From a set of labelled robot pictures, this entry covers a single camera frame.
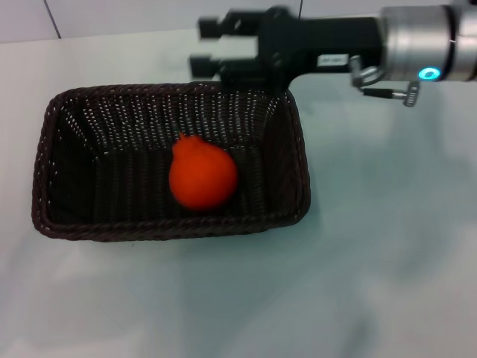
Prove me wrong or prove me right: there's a dark brown woven basket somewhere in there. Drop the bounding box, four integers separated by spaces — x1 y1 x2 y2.
31 81 312 242

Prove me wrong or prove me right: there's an orange toy pear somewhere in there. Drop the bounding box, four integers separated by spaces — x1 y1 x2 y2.
168 131 239 212

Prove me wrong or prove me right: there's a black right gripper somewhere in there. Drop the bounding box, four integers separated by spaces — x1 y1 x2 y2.
189 5 385 90

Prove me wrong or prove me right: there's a metal plug black cable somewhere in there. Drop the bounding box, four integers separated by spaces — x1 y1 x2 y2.
349 54 421 108

